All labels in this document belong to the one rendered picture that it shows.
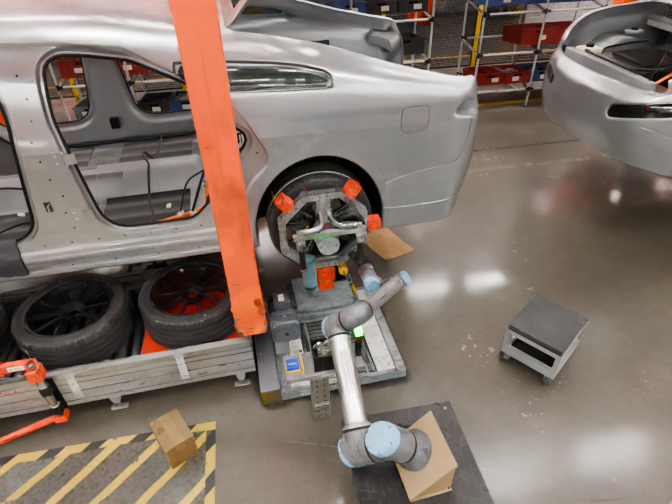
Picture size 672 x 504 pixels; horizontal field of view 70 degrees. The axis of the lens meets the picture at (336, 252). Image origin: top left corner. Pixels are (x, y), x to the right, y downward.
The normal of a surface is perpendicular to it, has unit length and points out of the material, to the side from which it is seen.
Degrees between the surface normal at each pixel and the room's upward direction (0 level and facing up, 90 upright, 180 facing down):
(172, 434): 0
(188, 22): 90
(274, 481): 0
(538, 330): 0
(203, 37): 90
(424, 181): 90
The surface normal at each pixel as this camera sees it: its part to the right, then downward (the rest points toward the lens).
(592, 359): -0.02, -0.79
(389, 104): 0.22, 0.46
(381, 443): -0.63, -0.47
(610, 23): 0.15, 0.19
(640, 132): -0.69, 0.44
